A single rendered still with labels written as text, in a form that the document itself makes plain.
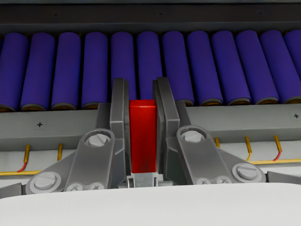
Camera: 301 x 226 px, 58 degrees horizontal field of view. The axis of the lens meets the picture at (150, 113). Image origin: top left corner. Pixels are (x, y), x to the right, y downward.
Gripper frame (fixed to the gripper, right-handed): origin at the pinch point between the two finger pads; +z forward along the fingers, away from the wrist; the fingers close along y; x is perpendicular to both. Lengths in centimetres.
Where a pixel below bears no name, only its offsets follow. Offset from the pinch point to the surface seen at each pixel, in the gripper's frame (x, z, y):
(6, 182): -5.5, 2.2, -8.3
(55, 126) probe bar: -2.5, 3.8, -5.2
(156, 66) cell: -0.6, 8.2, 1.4
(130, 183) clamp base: -4.2, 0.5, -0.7
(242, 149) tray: -5.2, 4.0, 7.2
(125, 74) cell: -0.9, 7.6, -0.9
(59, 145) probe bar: -4.0, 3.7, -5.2
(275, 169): -5.5, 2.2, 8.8
